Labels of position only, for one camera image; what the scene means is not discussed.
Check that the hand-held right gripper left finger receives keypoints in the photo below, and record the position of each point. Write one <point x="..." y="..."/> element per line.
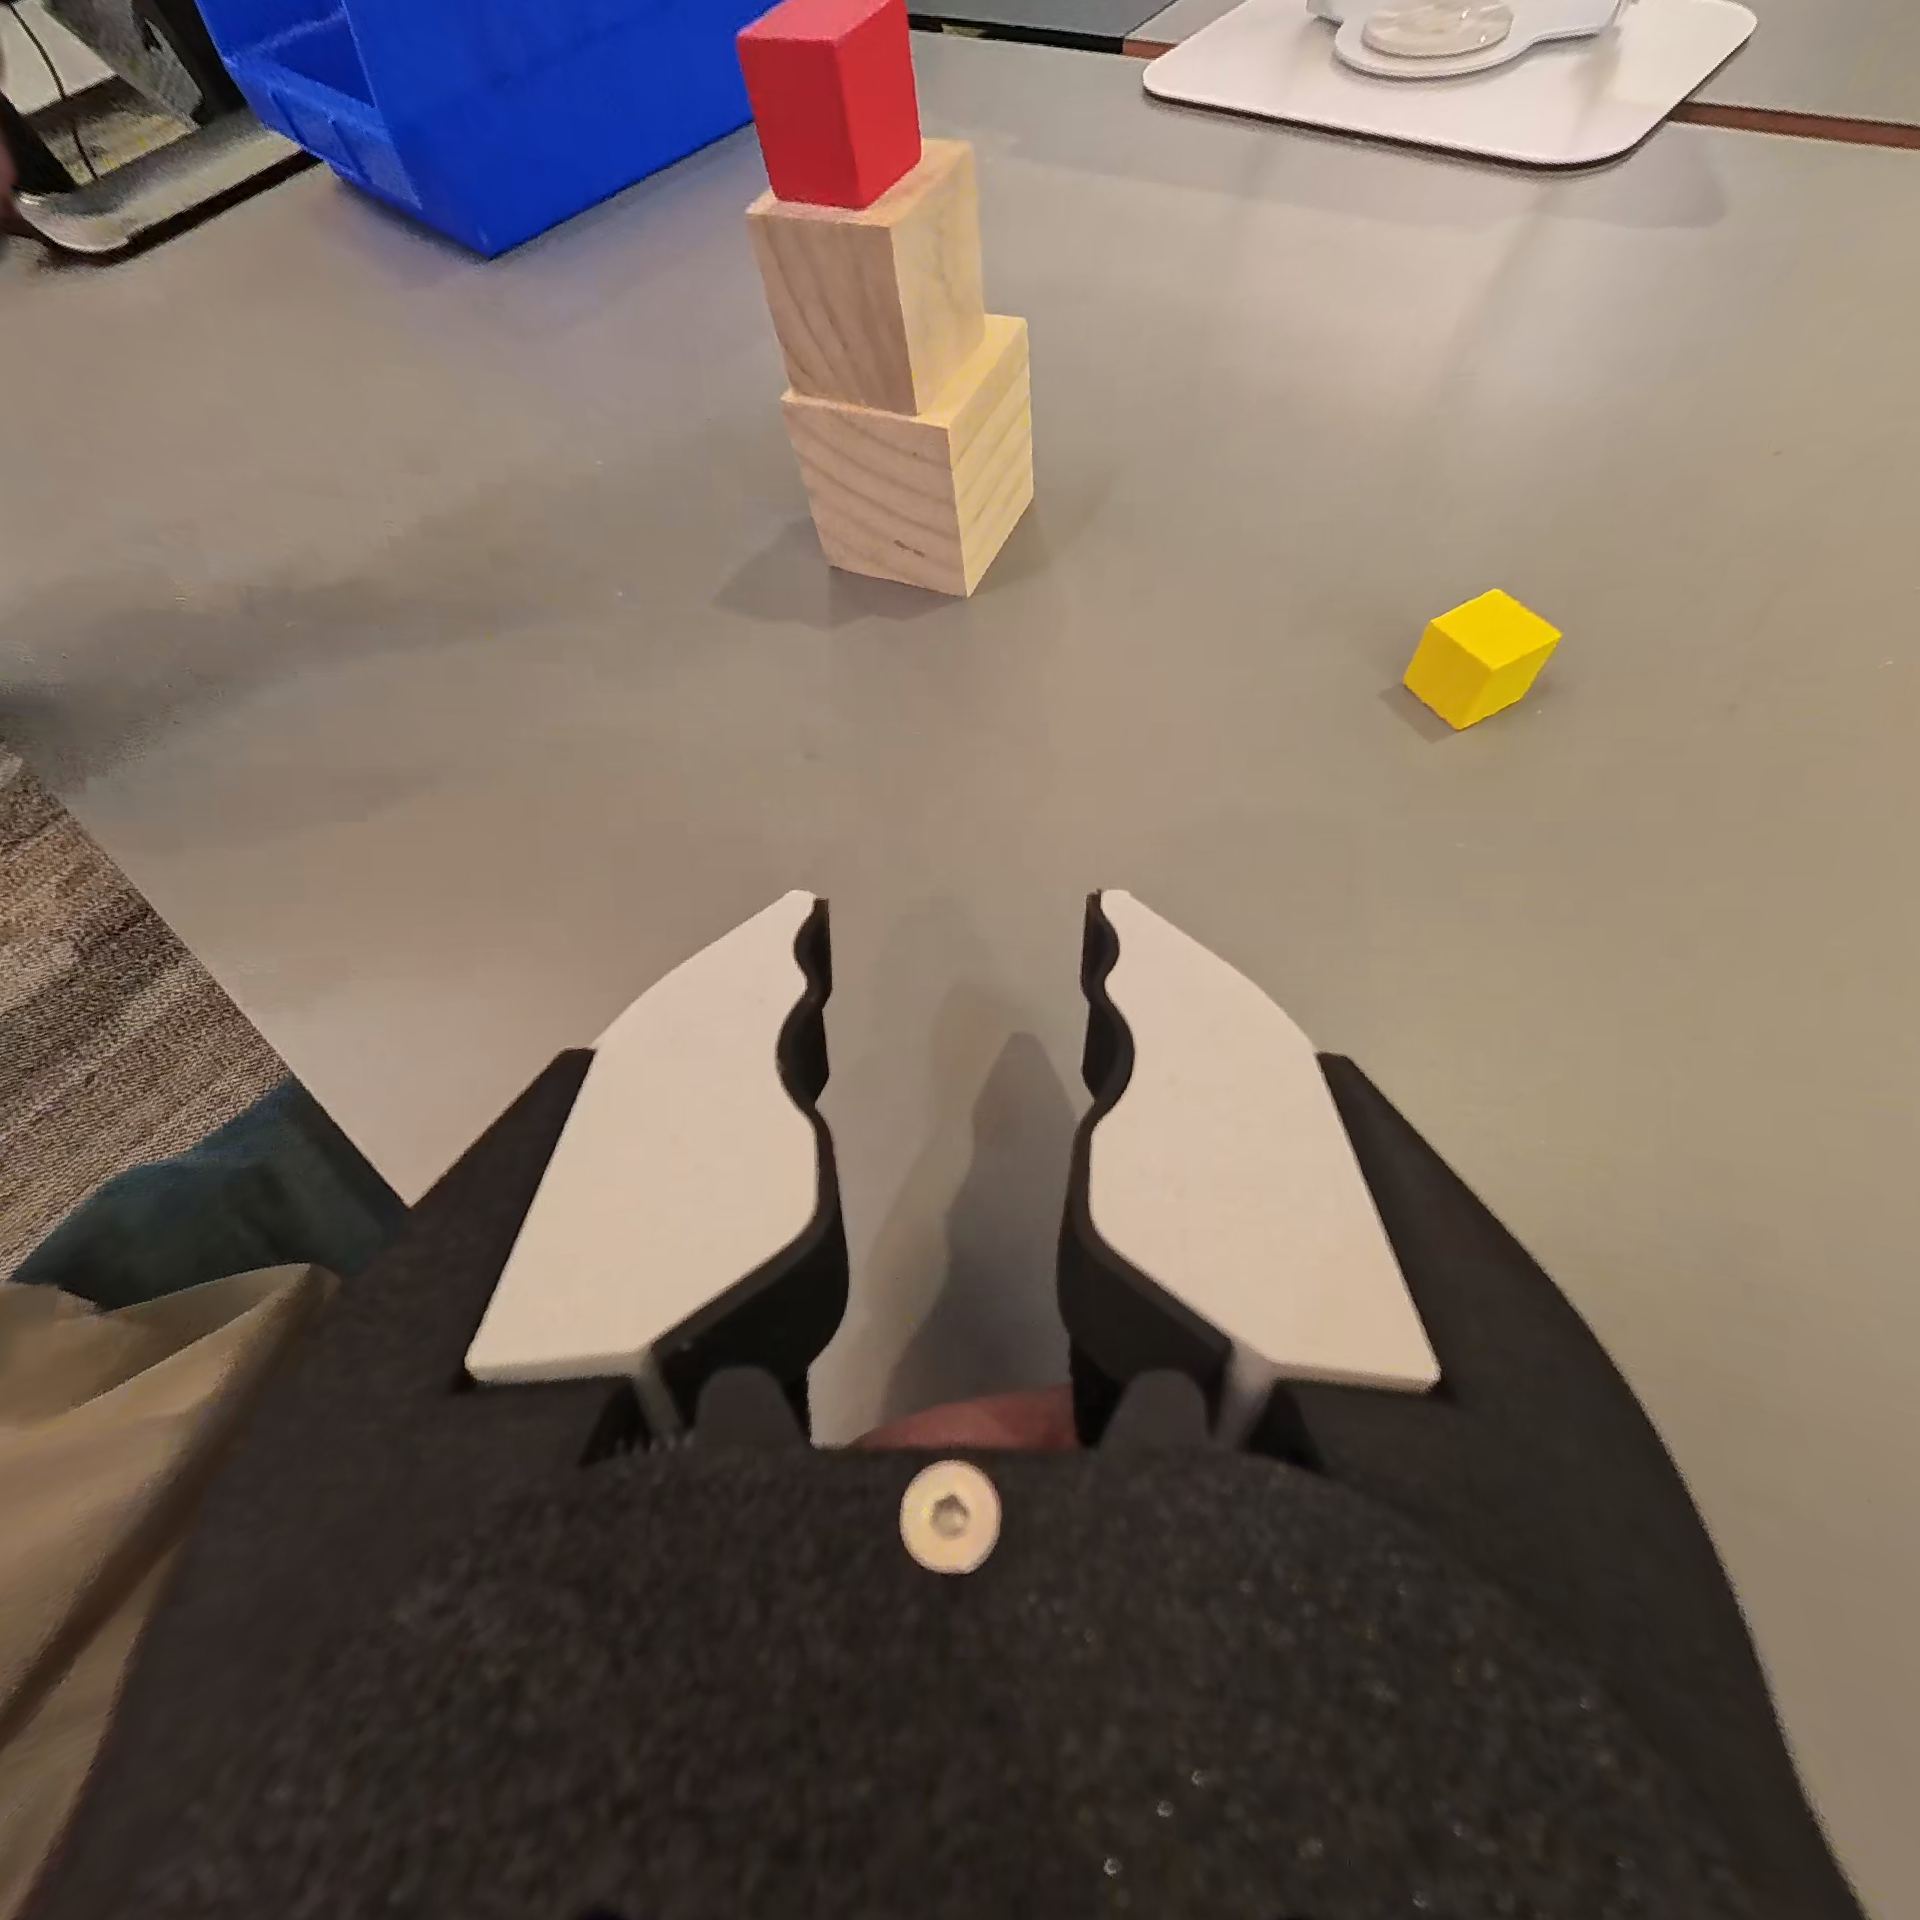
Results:
<point x="660" y="1188"/>

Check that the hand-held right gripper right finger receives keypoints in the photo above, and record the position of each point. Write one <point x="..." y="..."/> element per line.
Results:
<point x="1245" y="1188"/>

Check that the yellow wooden cube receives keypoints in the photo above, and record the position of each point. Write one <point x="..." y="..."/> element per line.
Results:
<point x="1483" y="662"/>

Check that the large wooden cube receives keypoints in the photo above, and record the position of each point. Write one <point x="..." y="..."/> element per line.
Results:
<point x="908" y="468"/>

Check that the medium wooden cube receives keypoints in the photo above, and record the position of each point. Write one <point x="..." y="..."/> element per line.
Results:
<point x="864" y="278"/>

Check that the blue plastic bin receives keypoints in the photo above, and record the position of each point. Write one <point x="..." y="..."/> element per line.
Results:
<point x="511" y="106"/>

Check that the red wooden cube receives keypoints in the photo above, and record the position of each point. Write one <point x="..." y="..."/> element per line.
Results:
<point x="828" y="97"/>

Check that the person's trouser leg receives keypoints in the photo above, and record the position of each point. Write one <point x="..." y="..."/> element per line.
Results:
<point x="135" y="1382"/>

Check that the white folding stand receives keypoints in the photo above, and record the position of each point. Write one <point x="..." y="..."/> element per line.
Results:
<point x="1440" y="76"/>

